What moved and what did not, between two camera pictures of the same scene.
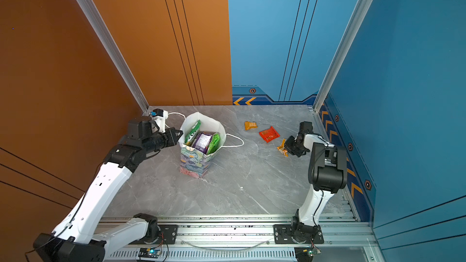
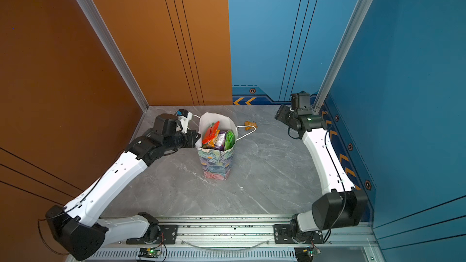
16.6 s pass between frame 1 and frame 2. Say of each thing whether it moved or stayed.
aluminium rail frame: stayed
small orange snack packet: stayed
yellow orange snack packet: moved
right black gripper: moved
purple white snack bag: moved
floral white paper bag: moved
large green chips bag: moved
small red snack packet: moved
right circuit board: stayed
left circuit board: stayed
